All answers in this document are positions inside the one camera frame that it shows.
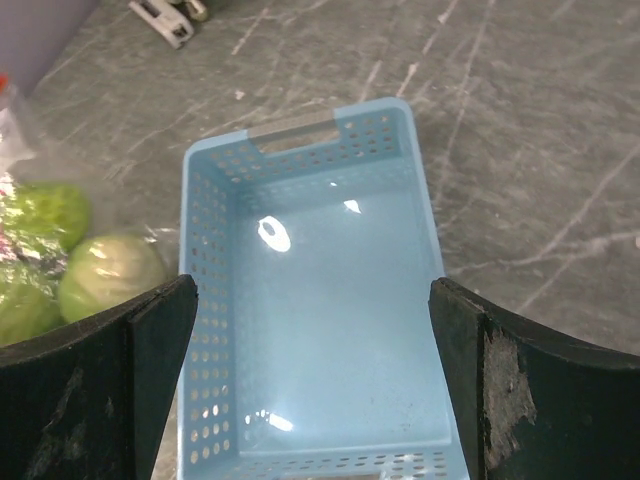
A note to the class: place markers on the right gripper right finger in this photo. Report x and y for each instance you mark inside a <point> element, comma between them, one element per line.
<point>531,402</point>

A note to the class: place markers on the green cabbage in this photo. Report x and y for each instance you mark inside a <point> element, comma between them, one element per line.
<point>47,219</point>
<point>105,271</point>

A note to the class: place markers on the green custard apple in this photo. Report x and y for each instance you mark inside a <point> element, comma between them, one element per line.
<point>27,310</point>

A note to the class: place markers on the light blue plastic basket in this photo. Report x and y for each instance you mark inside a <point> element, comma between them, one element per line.
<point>313,246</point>

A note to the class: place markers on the white round drawer box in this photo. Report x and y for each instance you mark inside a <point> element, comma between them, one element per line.
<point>202,10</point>

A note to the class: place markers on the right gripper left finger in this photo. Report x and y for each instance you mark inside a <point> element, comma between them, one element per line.
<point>90,400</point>

